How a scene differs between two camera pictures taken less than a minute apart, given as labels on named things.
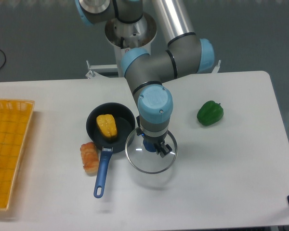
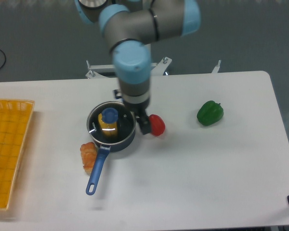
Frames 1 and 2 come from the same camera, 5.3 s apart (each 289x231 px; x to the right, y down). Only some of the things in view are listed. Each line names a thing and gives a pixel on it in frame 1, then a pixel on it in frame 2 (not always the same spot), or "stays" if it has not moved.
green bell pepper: [209, 113] stays
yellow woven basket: [10, 122] stays
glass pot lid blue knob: [149, 162] to [109, 123]
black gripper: [157, 140] to [137, 109]
